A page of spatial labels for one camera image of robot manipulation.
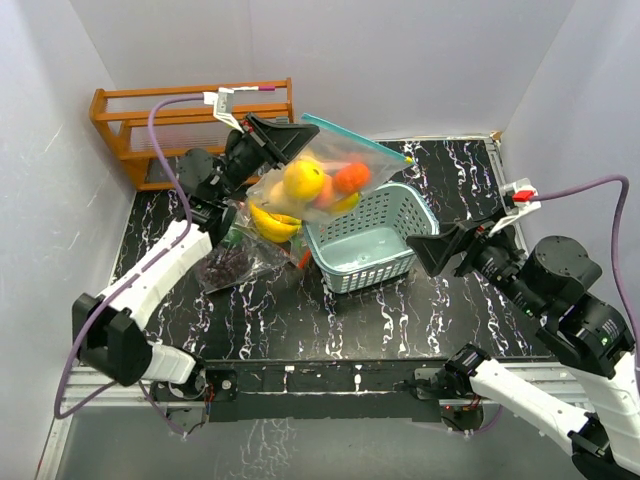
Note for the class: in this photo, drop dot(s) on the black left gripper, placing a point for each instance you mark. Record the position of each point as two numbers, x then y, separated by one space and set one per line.
275 144

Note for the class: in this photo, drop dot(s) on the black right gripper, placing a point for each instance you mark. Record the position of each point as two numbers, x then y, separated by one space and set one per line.
433 249

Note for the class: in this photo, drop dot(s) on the clear zip bag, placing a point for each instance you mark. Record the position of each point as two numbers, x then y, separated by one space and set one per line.
334 148
243 226
264 259

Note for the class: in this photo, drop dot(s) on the orange peach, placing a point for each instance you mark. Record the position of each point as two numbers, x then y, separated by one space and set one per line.
326 197

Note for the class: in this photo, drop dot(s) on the yellow bananas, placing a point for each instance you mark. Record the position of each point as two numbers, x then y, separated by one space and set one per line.
276 228

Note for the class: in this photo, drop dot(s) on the clear zip top bag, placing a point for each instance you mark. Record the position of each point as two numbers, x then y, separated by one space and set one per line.
264 259

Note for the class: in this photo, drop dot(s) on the dark red grapes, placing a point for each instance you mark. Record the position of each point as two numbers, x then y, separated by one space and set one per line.
226 267

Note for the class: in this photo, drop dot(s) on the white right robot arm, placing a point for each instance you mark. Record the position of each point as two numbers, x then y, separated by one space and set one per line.
587 336

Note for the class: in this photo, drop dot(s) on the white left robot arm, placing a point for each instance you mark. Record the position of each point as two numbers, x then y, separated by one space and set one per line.
108 329

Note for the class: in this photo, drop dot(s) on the teal plastic basket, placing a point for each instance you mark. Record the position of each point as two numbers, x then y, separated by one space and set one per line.
368 245

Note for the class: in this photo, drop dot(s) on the wooden rack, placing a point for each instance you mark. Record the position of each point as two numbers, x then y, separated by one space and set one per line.
121 116

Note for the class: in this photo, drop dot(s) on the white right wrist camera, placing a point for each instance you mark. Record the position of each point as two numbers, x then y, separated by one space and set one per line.
518 200

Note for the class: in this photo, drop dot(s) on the black metal base rail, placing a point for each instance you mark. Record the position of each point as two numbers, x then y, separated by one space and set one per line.
338 389

